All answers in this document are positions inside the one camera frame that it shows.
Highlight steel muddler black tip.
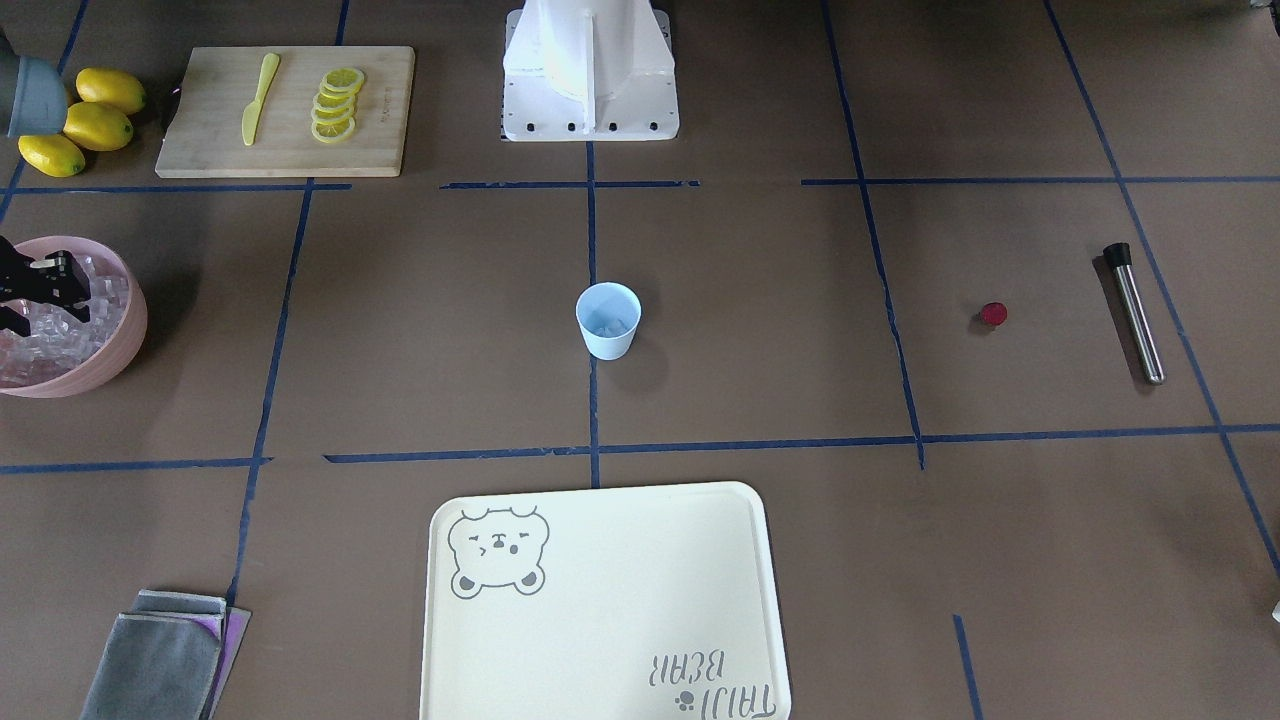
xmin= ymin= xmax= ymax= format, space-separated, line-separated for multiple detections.
xmin=1102 ymin=242 xmax=1166 ymax=386

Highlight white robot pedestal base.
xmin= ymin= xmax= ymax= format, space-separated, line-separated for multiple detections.
xmin=500 ymin=1 xmax=681 ymax=143

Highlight bamboo cutting board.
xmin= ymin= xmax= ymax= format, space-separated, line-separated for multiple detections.
xmin=155 ymin=46 xmax=416 ymax=179

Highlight yellow lemon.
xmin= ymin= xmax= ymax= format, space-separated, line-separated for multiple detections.
xmin=17 ymin=135 xmax=86 ymax=178
xmin=76 ymin=67 xmax=147 ymax=117
xmin=61 ymin=101 xmax=134 ymax=152

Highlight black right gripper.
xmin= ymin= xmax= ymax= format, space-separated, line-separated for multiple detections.
xmin=0 ymin=236 xmax=92 ymax=338

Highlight light blue plastic cup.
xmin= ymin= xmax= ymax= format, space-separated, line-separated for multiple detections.
xmin=575 ymin=282 xmax=643 ymax=361

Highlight yellow plastic knife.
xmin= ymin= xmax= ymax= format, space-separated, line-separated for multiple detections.
xmin=239 ymin=53 xmax=282 ymax=147

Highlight cream bear serving tray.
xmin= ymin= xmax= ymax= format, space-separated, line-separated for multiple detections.
xmin=419 ymin=480 xmax=794 ymax=719

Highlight red strawberry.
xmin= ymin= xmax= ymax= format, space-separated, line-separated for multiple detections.
xmin=978 ymin=302 xmax=1009 ymax=328

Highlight lemon slices row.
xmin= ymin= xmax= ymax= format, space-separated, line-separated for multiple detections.
xmin=310 ymin=67 xmax=366 ymax=143

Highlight grey folded cloth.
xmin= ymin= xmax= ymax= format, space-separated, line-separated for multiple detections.
xmin=81 ymin=589 xmax=252 ymax=719

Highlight pink bowl of ice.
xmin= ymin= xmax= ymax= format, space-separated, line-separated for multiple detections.
xmin=3 ymin=234 xmax=148 ymax=398

